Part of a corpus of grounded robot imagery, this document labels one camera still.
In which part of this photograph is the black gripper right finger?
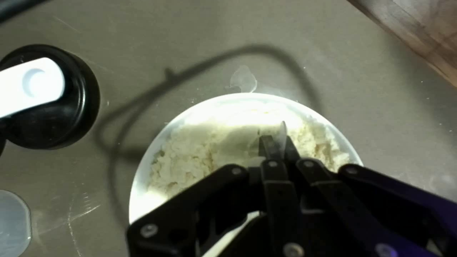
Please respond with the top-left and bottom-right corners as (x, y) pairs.
(284, 141), (457, 257)

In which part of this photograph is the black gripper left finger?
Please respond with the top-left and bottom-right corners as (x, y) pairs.
(127, 136), (299, 257)

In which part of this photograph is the white bowl with powder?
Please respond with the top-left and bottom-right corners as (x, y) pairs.
(128, 93), (361, 222)

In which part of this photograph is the tall frosted shaker cup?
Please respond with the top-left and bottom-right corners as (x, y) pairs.
(0, 191), (31, 257)

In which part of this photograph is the black shaker lid white cap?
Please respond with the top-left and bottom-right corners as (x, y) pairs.
(0, 45), (99, 151)

